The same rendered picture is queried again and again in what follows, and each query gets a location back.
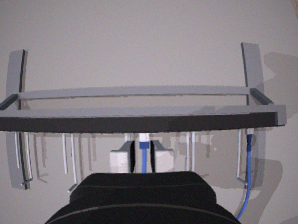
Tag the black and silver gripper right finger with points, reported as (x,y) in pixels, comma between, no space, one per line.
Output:
(162,160)

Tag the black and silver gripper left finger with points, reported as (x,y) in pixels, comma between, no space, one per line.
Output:
(123,160)

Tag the blue patch cord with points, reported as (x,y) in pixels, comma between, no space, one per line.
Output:
(144,162)

